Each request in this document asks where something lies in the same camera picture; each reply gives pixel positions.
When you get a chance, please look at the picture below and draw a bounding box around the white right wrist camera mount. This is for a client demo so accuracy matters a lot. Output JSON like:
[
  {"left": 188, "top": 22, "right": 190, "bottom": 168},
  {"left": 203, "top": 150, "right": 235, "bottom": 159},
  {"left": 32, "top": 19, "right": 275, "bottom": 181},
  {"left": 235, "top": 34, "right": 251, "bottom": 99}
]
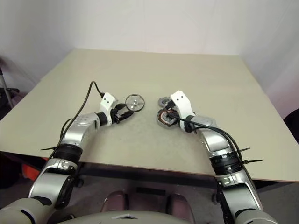
[{"left": 170, "top": 89, "right": 196, "bottom": 129}]

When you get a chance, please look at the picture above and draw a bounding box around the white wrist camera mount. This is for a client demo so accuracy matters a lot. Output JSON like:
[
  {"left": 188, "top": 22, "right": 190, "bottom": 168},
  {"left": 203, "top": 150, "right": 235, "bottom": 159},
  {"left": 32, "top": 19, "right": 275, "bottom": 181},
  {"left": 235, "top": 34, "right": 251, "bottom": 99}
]
[
  {"left": 170, "top": 89, "right": 196, "bottom": 129},
  {"left": 100, "top": 92, "right": 117, "bottom": 127}
]

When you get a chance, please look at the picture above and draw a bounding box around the motor stator with copper windings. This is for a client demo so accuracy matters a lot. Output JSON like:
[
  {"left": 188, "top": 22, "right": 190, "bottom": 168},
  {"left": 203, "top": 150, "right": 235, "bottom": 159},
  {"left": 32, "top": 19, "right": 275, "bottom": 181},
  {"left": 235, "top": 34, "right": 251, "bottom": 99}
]
[{"left": 156, "top": 109, "right": 181, "bottom": 128}]

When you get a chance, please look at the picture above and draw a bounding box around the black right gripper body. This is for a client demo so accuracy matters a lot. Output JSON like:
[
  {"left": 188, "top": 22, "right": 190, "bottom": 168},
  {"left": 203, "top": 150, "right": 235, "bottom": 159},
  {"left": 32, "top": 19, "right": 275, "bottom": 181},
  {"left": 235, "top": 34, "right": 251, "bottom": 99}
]
[{"left": 166, "top": 100, "right": 181, "bottom": 123}]

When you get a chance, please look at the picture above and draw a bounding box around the grey robot torso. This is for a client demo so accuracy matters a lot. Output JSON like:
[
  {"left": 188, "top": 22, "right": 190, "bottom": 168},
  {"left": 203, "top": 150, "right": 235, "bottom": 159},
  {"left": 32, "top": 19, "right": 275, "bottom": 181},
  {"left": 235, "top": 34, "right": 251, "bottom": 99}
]
[{"left": 50, "top": 210, "right": 195, "bottom": 224}]

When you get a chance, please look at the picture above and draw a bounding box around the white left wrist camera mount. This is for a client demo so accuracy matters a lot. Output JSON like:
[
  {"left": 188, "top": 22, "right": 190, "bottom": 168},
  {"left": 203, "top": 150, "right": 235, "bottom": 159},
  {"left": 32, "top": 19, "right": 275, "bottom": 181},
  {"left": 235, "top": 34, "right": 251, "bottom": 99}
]
[{"left": 100, "top": 92, "right": 117, "bottom": 127}]

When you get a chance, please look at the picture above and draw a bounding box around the orange object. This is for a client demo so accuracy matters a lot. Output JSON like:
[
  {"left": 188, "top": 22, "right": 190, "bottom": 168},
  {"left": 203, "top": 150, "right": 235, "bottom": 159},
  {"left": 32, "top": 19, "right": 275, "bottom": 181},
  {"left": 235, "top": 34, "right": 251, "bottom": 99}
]
[{"left": 21, "top": 164, "right": 39, "bottom": 181}]

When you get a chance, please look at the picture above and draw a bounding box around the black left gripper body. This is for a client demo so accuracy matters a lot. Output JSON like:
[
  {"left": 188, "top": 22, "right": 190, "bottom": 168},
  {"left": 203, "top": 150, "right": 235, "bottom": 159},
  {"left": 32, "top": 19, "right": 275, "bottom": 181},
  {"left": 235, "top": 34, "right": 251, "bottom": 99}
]
[{"left": 111, "top": 103, "right": 128, "bottom": 125}]

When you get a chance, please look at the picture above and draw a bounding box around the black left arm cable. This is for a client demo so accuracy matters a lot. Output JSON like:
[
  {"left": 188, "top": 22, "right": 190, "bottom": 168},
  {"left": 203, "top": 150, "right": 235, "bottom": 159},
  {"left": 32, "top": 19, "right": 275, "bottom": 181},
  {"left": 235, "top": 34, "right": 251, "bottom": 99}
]
[{"left": 50, "top": 81, "right": 105, "bottom": 159}]

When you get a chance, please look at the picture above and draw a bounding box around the grey metal stand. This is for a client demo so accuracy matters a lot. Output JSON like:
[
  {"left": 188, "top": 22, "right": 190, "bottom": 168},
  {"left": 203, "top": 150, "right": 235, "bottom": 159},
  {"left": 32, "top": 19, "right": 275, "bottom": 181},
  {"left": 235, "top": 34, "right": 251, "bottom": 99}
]
[{"left": 0, "top": 67, "right": 21, "bottom": 109}]

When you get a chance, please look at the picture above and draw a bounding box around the dark maroon rounded shape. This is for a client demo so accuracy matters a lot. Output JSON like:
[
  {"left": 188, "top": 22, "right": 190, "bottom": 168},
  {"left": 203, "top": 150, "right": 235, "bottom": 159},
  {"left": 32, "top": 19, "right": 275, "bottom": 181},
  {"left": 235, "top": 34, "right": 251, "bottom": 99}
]
[
  {"left": 166, "top": 193, "right": 196, "bottom": 220},
  {"left": 101, "top": 190, "right": 127, "bottom": 213}
]

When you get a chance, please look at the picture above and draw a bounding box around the silver metal disc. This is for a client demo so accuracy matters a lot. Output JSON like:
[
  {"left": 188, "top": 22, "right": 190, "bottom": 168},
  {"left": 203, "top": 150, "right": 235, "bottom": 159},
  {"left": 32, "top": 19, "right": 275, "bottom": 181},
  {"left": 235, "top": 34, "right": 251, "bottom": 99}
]
[{"left": 125, "top": 93, "right": 146, "bottom": 112}]

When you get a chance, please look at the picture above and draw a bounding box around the grey toothed rotor piece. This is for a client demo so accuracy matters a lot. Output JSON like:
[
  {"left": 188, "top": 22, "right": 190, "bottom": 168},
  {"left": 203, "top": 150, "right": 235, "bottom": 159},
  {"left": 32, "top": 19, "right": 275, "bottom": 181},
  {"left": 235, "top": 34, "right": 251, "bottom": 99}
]
[{"left": 158, "top": 96, "right": 174, "bottom": 107}]

